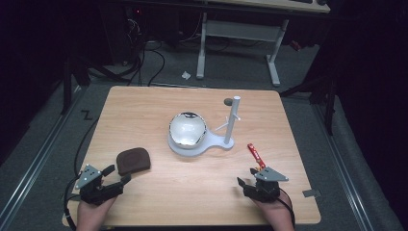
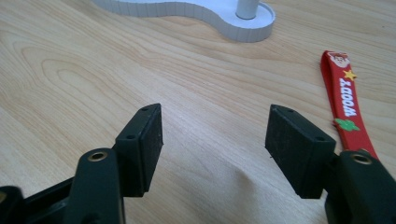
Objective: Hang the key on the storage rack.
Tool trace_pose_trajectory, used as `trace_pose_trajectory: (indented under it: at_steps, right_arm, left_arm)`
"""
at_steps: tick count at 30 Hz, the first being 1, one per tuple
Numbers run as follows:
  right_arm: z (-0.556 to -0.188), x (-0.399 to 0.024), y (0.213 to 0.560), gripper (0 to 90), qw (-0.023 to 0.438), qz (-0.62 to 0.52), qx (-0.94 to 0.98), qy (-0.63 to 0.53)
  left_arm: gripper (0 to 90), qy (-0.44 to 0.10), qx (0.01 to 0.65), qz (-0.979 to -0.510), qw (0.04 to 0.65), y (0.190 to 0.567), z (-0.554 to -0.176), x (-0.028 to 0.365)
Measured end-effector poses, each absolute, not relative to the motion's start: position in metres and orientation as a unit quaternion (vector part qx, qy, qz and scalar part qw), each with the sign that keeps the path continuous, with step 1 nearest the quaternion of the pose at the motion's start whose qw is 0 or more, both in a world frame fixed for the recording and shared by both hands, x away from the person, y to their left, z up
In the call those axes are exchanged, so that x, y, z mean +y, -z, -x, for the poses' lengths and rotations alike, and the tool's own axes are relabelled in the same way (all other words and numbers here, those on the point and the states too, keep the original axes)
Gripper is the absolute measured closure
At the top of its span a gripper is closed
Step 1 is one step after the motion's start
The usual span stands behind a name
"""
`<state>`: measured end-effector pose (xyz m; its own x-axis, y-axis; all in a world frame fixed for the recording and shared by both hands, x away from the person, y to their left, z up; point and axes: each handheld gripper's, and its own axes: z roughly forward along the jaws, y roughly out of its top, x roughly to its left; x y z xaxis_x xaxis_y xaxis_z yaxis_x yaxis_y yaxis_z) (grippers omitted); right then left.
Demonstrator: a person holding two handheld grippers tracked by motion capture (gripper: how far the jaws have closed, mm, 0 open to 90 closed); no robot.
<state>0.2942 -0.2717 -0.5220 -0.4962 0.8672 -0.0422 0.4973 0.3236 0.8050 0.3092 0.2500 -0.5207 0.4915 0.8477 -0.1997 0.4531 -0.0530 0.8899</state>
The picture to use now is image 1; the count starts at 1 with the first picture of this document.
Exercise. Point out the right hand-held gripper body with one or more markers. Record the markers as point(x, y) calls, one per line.
point(266, 189)

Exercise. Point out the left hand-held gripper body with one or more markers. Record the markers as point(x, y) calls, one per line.
point(91, 189)

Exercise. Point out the red snack packet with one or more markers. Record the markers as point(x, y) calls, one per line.
point(256, 155)

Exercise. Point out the brown pouch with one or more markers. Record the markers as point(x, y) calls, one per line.
point(133, 161)

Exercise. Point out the person's left hand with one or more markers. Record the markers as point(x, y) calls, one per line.
point(93, 216)

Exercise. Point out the person's right hand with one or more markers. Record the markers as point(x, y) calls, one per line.
point(277, 215)

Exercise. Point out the grey tape strip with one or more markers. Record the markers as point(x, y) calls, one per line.
point(311, 193)

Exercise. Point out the white stand with pole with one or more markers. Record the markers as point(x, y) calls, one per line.
point(229, 128)

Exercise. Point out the shiny silver bowl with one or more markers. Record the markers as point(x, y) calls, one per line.
point(187, 130)

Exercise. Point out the black metal stand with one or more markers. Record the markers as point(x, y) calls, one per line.
point(67, 86)
point(330, 106)

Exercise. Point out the white paper scrap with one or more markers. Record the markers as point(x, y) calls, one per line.
point(186, 75)

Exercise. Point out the small red object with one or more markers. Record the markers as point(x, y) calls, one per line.
point(295, 45)

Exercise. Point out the dark computer tower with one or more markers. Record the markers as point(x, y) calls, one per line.
point(123, 32)

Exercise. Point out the desk with white legs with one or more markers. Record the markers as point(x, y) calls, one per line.
point(240, 32)

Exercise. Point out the metal floor rail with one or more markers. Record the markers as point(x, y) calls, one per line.
point(340, 166)
point(35, 160)

